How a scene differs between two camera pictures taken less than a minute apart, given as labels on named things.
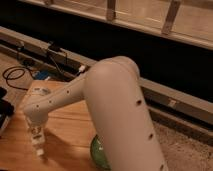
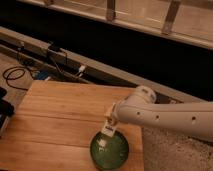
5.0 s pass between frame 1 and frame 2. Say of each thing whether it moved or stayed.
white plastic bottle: moved
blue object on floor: stayed
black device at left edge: stayed
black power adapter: stayed
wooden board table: stayed
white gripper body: moved
